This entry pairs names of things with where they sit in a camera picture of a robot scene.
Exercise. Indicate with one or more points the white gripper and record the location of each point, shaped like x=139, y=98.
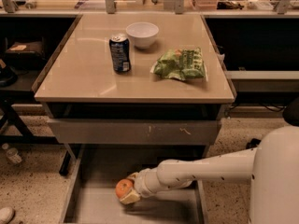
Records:
x=143, y=182

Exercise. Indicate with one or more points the orange fruit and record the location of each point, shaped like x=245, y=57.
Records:
x=123, y=187

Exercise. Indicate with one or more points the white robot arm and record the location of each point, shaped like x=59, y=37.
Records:
x=272, y=168

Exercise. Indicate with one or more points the open middle drawer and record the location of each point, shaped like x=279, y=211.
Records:
x=91, y=198

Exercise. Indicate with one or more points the closed top drawer front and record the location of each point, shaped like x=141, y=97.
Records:
x=135, y=131

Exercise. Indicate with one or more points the grey drawer cabinet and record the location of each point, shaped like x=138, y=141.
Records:
x=81, y=83

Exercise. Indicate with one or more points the clear plastic bottle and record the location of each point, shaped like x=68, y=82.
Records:
x=12, y=154

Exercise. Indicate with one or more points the white shoe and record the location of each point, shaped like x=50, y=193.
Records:
x=6, y=215

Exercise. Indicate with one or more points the green chip bag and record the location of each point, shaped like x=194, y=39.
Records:
x=180, y=64

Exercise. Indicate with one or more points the blue soda can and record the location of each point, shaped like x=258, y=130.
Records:
x=119, y=48

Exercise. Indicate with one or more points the white bowl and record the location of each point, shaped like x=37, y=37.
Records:
x=142, y=34

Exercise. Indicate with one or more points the black table leg frame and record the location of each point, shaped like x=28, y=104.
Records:
x=11, y=114

